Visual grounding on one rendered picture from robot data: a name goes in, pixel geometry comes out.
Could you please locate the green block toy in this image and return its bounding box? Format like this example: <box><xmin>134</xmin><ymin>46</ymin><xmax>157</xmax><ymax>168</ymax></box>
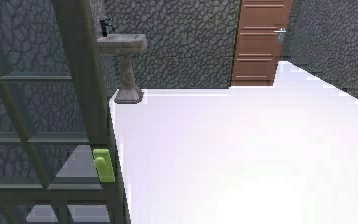
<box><xmin>92</xmin><ymin>148</ymin><xmax>116</xmax><ymax>183</ymax></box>

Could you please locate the brown panelled room door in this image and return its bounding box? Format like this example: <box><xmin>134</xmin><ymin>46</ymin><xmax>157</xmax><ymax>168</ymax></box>
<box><xmin>230</xmin><ymin>0</ymin><xmax>295</xmax><ymax>87</ymax></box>

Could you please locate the dark green shelf unit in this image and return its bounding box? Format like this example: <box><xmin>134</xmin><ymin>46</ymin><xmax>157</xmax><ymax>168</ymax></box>
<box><xmin>0</xmin><ymin>0</ymin><xmax>131</xmax><ymax>224</ymax></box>

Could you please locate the black sink tap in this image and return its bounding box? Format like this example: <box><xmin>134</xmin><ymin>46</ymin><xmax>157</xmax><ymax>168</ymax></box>
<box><xmin>99</xmin><ymin>17</ymin><xmax>116</xmax><ymax>38</ymax></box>

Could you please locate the grey stone pedestal sink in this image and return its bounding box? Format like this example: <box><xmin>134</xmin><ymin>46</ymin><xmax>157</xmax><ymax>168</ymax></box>
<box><xmin>96</xmin><ymin>33</ymin><xmax>148</xmax><ymax>105</ymax></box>

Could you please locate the silver door handle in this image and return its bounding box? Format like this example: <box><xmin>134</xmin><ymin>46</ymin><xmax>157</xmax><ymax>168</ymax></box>
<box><xmin>273</xmin><ymin>28</ymin><xmax>287</xmax><ymax>43</ymax></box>

